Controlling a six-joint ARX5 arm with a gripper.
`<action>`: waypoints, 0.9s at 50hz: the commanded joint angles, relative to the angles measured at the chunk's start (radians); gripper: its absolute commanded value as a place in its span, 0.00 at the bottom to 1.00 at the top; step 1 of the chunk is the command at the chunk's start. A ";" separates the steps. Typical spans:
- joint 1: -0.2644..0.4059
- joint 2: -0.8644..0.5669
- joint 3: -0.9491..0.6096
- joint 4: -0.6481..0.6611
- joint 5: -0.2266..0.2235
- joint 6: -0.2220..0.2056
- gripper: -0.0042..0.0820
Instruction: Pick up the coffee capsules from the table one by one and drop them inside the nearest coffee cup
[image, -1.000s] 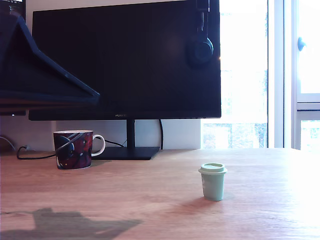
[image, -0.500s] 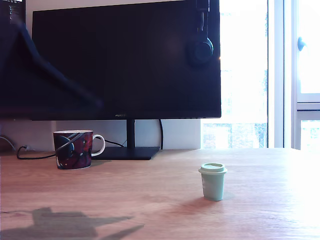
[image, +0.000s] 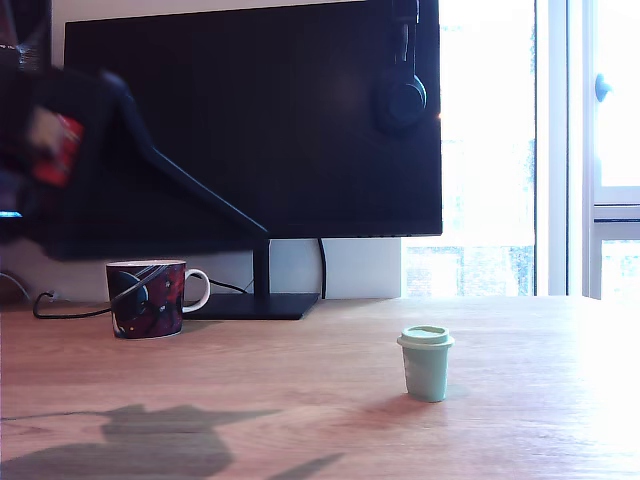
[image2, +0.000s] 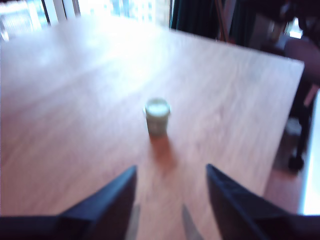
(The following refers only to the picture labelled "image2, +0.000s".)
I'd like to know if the white window frame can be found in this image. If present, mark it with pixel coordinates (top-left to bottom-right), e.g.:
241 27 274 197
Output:
42 0 82 26

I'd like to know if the pale green coffee capsule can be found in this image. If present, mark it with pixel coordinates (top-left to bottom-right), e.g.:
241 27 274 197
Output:
143 97 172 137

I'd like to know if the dark curtain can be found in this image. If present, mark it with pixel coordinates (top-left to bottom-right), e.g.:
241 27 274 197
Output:
171 0 253 47

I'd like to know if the purple office chair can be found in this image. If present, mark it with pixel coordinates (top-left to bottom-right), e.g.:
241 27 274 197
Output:
283 39 320 172

